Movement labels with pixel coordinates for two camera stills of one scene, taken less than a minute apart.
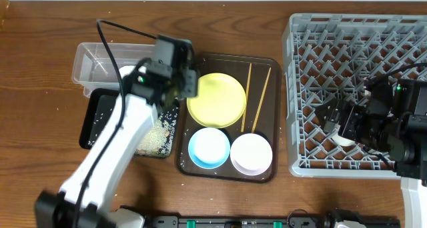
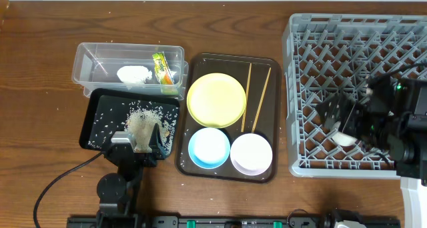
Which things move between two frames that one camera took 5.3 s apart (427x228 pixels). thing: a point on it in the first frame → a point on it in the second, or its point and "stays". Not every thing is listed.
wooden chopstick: (261, 101) stays
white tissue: (125, 71) stays
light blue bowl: (209, 148) stays
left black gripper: (193, 90) → (159, 153)
